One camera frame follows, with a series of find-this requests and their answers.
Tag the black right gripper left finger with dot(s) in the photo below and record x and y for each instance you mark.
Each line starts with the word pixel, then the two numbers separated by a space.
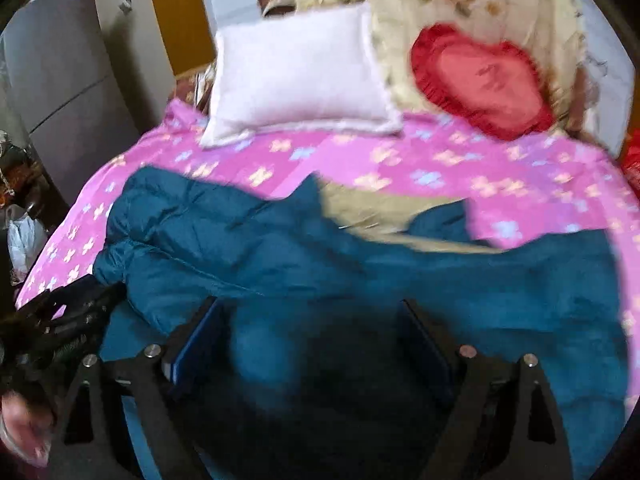
pixel 120 419

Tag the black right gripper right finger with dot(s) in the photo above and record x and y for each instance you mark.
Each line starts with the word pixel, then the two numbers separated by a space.
pixel 484 417

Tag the dark blue puffer jacket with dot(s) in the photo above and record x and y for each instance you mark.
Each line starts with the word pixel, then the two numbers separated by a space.
pixel 312 304

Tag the person's left hand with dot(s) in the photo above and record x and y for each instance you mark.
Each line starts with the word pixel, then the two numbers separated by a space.
pixel 26 429

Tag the white plastic bag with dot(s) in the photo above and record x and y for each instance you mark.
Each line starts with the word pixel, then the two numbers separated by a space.
pixel 26 239

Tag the pink floral bed cover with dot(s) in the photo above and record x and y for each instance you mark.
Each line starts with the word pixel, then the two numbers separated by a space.
pixel 515 192

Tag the grey wardrobe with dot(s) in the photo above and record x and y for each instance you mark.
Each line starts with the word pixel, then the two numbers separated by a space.
pixel 87 78

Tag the red heart-shaped cushion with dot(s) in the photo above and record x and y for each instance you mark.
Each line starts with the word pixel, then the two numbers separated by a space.
pixel 495 87

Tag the white pillow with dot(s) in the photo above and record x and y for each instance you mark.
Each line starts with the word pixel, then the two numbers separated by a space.
pixel 313 70

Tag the cream rose-print quilt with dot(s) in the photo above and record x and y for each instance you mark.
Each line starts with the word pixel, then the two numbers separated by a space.
pixel 552 32

